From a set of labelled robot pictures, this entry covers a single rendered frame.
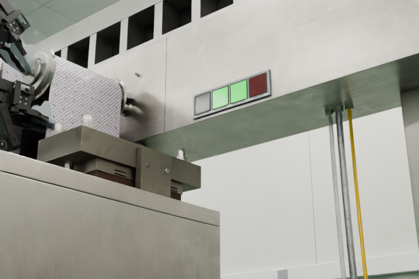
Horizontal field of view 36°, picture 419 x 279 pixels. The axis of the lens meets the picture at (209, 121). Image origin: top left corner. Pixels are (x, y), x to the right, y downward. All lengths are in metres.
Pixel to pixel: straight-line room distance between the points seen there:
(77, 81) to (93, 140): 0.32
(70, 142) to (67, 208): 0.21
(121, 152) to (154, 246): 0.23
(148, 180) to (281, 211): 2.88
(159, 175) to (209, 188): 3.24
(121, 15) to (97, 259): 1.00
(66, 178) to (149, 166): 0.28
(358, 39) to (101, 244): 0.72
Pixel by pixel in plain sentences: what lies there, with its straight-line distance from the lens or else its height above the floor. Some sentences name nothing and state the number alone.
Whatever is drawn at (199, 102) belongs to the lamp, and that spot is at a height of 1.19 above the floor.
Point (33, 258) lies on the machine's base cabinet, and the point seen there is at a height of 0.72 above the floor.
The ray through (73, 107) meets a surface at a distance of 1.72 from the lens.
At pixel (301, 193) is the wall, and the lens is 4.30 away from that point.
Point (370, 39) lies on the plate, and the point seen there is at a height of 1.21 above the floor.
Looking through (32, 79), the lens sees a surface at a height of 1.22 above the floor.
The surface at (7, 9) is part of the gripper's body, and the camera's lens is 1.73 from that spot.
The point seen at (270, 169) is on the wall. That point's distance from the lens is 4.48.
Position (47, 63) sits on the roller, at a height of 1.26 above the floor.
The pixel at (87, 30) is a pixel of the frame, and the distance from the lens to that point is 2.24.
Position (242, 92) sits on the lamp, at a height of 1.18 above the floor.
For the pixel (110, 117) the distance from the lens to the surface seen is 1.79.
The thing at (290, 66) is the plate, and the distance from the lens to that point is 1.58.
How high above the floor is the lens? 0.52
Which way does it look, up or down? 21 degrees up
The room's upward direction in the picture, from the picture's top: straight up
